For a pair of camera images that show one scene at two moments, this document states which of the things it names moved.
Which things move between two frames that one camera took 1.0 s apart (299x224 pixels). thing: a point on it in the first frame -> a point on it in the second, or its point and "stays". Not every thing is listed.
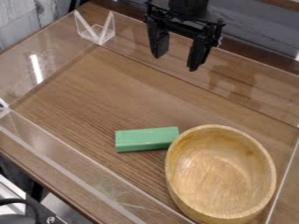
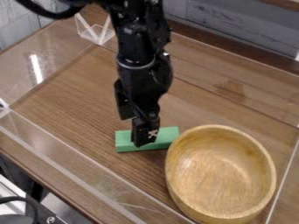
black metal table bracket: x=45 y=215 stays
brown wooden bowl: x=220 y=174 stays
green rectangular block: x=144 y=139 stays
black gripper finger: x=159 y=38 -> x=127 y=110
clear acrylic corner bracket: x=96 y=32 stays
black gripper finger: x=200 y=48 -> x=144 y=129
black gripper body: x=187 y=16 -> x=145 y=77
